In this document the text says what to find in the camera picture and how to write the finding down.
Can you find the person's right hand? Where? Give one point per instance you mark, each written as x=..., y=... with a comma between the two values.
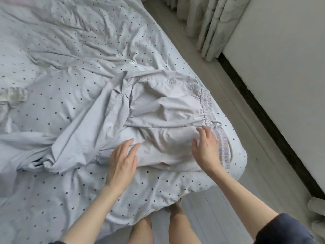
x=208, y=152

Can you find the person's left hand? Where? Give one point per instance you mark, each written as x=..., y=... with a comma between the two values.
x=122, y=170

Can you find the light grey smocked garment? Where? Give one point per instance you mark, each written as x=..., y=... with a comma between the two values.
x=162, y=109

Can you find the person's left forearm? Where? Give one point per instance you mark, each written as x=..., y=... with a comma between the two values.
x=91, y=216

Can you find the person's right forearm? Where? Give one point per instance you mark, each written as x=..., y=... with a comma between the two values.
x=243, y=200

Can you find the person's lower leg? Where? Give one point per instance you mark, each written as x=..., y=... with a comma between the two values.
x=142, y=231
x=180, y=223

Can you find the person's black left sleeve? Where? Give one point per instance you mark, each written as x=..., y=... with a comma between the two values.
x=57, y=242

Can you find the person's black sleeve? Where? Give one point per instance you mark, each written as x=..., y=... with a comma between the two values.
x=57, y=242
x=284, y=231

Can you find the person's black right sleeve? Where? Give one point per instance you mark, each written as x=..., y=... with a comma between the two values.
x=284, y=231

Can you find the white dotted bed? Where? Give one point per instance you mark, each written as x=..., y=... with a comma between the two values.
x=76, y=38

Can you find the striped beige curtain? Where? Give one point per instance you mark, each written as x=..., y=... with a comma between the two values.
x=317, y=205
x=208, y=22

